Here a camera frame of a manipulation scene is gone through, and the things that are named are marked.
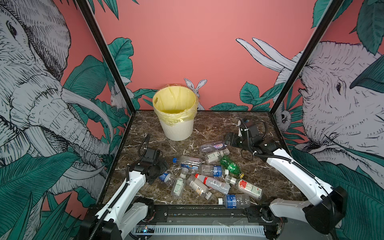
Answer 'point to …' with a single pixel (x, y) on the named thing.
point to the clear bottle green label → (178, 187)
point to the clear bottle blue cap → (194, 163)
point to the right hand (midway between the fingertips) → (228, 136)
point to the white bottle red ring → (216, 185)
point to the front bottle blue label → (235, 201)
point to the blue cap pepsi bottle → (165, 177)
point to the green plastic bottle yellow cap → (232, 168)
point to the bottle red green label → (248, 188)
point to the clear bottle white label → (215, 156)
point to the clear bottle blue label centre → (213, 171)
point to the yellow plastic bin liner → (175, 104)
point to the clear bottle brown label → (198, 187)
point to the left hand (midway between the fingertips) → (164, 167)
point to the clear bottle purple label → (205, 148)
